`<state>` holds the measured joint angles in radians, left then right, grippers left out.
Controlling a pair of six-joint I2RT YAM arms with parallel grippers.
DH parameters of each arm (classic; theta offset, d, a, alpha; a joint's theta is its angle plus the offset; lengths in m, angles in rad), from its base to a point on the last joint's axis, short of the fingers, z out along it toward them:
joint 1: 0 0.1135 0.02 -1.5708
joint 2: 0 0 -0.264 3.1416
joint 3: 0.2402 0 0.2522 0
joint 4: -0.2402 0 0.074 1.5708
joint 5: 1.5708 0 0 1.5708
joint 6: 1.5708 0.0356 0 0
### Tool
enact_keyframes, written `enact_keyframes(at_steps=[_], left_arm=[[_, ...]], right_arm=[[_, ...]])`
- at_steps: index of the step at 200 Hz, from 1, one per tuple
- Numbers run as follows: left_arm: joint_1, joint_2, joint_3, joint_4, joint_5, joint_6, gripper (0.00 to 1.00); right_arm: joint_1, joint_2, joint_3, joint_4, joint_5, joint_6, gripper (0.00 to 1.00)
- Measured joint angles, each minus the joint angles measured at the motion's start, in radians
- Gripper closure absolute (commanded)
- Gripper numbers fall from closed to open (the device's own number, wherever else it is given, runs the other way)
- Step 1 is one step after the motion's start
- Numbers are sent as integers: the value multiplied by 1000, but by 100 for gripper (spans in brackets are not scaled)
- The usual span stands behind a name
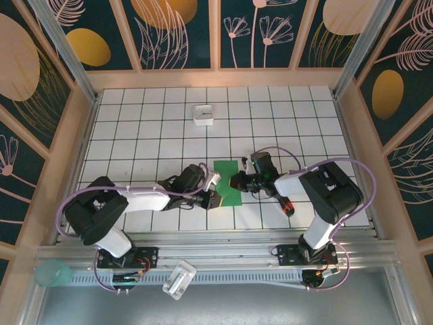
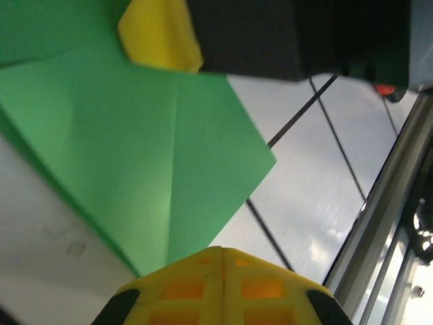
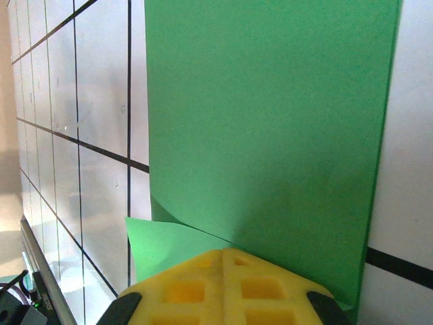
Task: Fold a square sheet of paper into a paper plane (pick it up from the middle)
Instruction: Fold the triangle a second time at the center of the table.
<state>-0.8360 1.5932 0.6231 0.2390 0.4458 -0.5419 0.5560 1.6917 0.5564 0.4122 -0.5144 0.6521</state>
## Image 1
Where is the aluminium corner post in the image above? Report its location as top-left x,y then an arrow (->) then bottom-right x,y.
28,0 -> 101,102
333,0 -> 395,99

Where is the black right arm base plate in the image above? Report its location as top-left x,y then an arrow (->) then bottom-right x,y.
276,243 -> 338,265

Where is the white square clock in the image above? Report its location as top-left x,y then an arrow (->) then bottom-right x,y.
192,104 -> 216,127

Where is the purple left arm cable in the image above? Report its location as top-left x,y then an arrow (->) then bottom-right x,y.
56,162 -> 209,294

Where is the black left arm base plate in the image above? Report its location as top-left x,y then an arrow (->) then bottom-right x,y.
97,246 -> 160,269

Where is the translucent teal plastic cup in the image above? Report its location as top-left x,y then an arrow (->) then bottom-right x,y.
35,259 -> 72,288

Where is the aluminium table frame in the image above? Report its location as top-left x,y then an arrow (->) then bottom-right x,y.
37,91 -> 402,272

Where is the white plastic bracket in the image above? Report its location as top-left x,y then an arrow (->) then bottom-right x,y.
162,259 -> 198,301

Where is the black controller board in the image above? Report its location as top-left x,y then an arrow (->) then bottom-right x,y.
302,269 -> 340,291
110,269 -> 145,295

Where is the grey slotted cable duct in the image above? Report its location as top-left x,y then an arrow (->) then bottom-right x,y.
69,270 -> 305,285

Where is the green paper sheet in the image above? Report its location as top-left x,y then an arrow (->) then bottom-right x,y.
212,159 -> 243,207

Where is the orange and black utility knife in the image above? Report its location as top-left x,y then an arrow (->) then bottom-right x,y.
277,196 -> 295,217

